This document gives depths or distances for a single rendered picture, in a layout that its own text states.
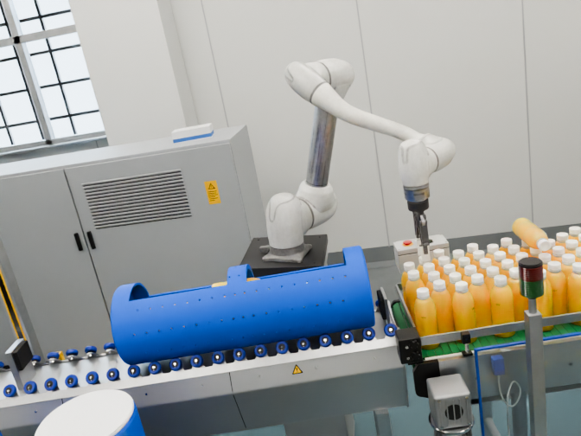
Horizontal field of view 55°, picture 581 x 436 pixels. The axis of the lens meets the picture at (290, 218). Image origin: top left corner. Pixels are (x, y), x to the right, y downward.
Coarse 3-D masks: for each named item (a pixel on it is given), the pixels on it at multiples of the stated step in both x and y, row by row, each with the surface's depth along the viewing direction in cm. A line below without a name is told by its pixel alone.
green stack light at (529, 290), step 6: (522, 282) 156; (528, 282) 155; (534, 282) 154; (540, 282) 155; (522, 288) 157; (528, 288) 155; (534, 288) 155; (540, 288) 155; (522, 294) 158; (528, 294) 156; (534, 294) 155; (540, 294) 156
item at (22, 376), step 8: (16, 344) 205; (24, 344) 206; (8, 352) 200; (16, 352) 200; (24, 352) 205; (8, 360) 200; (16, 360) 201; (24, 360) 204; (16, 368) 202; (24, 368) 204; (32, 368) 212; (16, 376) 202; (24, 376) 205; (32, 376) 210; (16, 384) 204; (24, 384) 205
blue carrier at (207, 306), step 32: (352, 256) 189; (128, 288) 196; (192, 288) 212; (224, 288) 188; (256, 288) 187; (288, 288) 185; (320, 288) 184; (352, 288) 183; (128, 320) 188; (160, 320) 187; (192, 320) 186; (224, 320) 186; (256, 320) 185; (288, 320) 185; (320, 320) 186; (352, 320) 187; (128, 352) 189; (160, 352) 190; (192, 352) 193
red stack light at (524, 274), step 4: (520, 268) 155; (524, 268) 154; (528, 268) 154; (532, 268) 153; (536, 268) 153; (540, 268) 153; (520, 272) 156; (524, 272) 155; (528, 272) 154; (532, 272) 153; (536, 272) 153; (540, 272) 154; (520, 276) 156; (524, 276) 155; (528, 276) 154; (532, 276) 154; (536, 276) 154; (540, 276) 154; (524, 280) 155; (528, 280) 154; (532, 280) 154; (536, 280) 154
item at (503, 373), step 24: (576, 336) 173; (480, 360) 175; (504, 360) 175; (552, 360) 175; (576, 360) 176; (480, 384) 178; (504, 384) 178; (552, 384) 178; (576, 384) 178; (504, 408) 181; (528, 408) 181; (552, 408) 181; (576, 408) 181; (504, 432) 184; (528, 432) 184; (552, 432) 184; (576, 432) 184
